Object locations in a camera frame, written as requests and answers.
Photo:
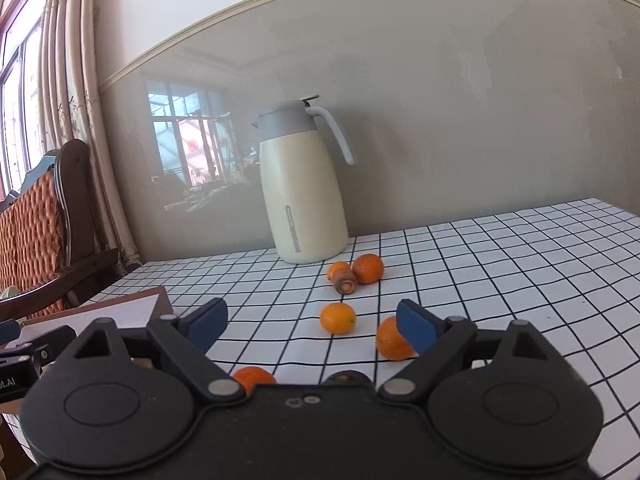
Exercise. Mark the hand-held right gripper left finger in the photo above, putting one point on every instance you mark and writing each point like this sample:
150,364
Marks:
207,322

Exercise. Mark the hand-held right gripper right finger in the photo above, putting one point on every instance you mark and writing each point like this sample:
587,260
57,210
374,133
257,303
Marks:
417,327

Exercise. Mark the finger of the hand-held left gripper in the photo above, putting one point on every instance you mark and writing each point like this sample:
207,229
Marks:
7,330
50,340

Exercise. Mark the oval orange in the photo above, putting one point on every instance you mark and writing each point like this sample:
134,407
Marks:
338,318

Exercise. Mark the partly hidden orange fruit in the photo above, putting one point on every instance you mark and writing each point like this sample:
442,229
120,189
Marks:
345,282

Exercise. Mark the large orange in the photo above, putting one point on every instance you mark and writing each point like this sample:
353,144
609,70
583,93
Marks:
390,342

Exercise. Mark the dimpled tangerine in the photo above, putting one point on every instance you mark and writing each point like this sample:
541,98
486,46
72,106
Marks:
369,267

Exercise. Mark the brown cardboard box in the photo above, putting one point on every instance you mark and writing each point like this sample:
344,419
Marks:
125,305

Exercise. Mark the small round orange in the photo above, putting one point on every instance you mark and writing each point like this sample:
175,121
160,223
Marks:
336,268

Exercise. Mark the white checkered tablecloth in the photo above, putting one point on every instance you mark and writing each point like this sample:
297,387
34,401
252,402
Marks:
500,260

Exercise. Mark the wooden chair orange cushion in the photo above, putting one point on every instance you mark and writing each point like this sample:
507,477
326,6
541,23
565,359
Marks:
75,200

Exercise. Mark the cream thermos jug grey lid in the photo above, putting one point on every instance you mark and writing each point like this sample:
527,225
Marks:
305,195

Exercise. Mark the window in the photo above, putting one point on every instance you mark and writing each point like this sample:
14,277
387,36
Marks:
15,110

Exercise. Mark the beige curtain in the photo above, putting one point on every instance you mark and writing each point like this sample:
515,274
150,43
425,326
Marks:
75,60

